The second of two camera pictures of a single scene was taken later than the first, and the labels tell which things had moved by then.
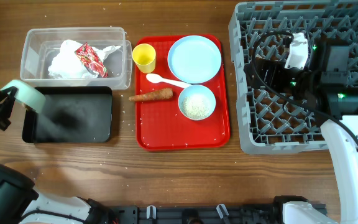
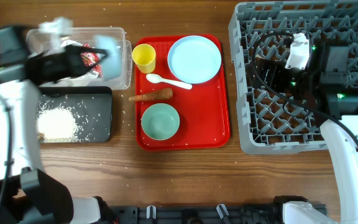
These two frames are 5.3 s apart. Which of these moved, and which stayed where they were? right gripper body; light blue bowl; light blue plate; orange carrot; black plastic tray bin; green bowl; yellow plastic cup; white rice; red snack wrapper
Moved: green bowl; light blue bowl; white rice
Stayed: red snack wrapper; yellow plastic cup; light blue plate; orange carrot; right gripper body; black plastic tray bin
